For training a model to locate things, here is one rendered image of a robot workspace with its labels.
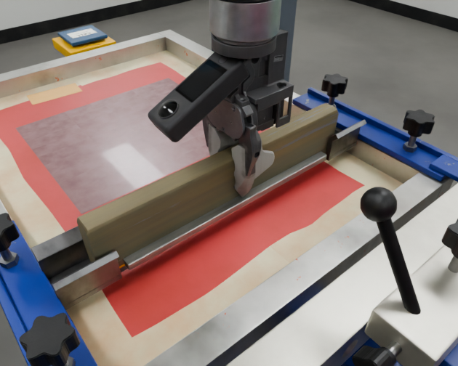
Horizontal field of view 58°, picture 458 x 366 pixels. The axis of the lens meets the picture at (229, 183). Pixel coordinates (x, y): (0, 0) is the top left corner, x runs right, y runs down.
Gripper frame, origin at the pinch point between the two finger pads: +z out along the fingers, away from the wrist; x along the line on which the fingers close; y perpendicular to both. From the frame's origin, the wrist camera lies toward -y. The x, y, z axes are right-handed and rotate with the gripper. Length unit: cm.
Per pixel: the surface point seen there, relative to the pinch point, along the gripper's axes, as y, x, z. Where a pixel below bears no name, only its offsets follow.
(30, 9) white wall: 74, 368, 78
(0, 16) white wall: 49, 368, 79
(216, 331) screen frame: -14.3, -15.6, 2.1
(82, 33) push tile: 12, 78, 4
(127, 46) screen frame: 15, 58, 2
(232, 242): -3.3, -4.8, 5.5
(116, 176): -8.8, 17.9, 5.5
